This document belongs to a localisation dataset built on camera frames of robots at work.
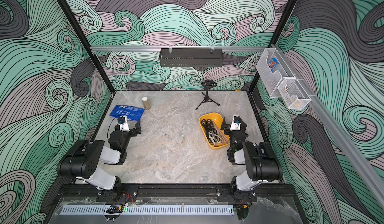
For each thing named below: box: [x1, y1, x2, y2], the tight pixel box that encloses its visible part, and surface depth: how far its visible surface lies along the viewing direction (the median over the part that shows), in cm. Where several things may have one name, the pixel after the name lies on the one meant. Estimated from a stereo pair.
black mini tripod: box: [195, 79, 221, 111], surface depth 92 cm
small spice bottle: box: [142, 96, 152, 111], surface depth 106 cm
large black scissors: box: [201, 119, 212, 139], surface depth 100 cm
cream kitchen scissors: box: [208, 130, 222, 146], surface depth 92 cm
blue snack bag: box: [109, 105, 145, 121], surface depth 106 cm
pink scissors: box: [211, 119, 230, 144], surface depth 96 cm
